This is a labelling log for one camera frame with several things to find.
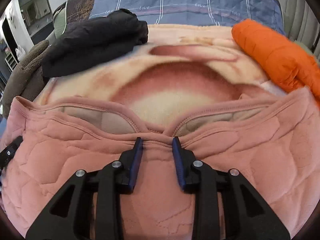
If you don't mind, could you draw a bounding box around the pink quilted jacket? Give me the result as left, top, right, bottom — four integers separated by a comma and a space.
1, 88, 319, 239

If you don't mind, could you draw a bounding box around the brown fleece garment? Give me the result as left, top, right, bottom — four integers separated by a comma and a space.
2, 40, 49, 118

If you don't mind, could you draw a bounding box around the black folded garment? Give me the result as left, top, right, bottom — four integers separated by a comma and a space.
41, 9, 149, 78

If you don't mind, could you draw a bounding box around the green striped pillow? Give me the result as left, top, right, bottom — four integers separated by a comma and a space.
53, 8, 67, 38

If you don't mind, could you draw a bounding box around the orange folded jacket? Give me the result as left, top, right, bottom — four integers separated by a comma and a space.
232, 19, 319, 103

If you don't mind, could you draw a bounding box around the pink cartoon fleece blanket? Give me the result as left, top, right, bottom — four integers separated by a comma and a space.
35, 24, 284, 126

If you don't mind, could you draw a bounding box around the dark floral patterned quilt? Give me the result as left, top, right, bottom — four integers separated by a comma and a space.
53, 0, 94, 29

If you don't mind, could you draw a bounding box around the grey pleated curtain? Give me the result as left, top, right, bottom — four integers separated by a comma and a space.
283, 0, 319, 59

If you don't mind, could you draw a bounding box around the blue plaid sheet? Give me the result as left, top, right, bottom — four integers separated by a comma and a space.
90, 0, 285, 34

